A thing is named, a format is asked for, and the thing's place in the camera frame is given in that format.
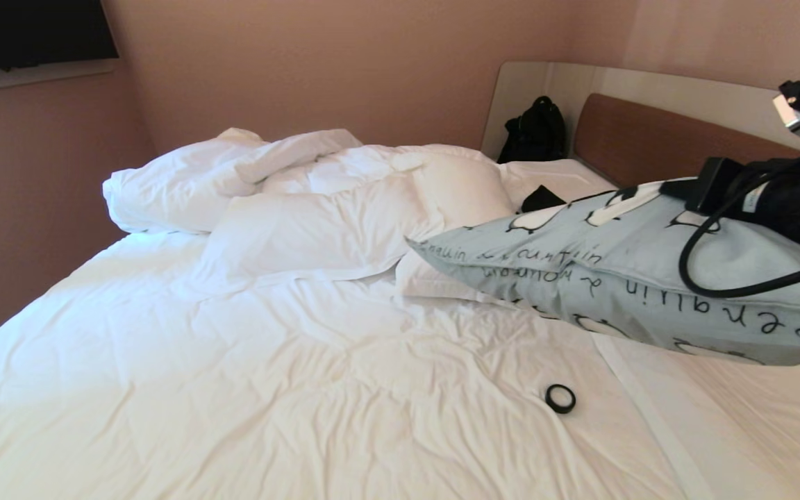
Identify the small flat black object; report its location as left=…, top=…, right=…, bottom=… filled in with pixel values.
left=519, top=185, right=568, bottom=214

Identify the bed with white sheet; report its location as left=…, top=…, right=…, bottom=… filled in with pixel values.
left=0, top=158, right=800, bottom=500

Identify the black tape ring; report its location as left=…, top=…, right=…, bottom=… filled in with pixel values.
left=545, top=383, right=577, bottom=415

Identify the black bag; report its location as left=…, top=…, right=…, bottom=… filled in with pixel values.
left=497, top=95, right=569, bottom=165

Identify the brown headboard panel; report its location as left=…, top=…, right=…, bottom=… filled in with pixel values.
left=572, top=93, right=800, bottom=188

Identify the pale wooden headboard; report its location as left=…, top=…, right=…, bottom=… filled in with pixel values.
left=481, top=61, right=800, bottom=162

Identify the white pillow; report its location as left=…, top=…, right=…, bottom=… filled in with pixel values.
left=394, top=250, right=520, bottom=308

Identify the black wall television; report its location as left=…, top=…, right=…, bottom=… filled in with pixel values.
left=0, top=0, right=120, bottom=76

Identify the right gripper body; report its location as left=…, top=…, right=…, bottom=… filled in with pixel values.
left=685, top=158, right=800, bottom=231

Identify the pale blue penguin pillow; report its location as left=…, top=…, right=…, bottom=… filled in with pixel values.
left=406, top=179, right=800, bottom=367

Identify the crumpled white duvet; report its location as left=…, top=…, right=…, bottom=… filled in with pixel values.
left=102, top=127, right=520, bottom=294

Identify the pale wall ledge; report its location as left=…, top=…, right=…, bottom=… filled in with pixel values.
left=0, top=58, right=122, bottom=97

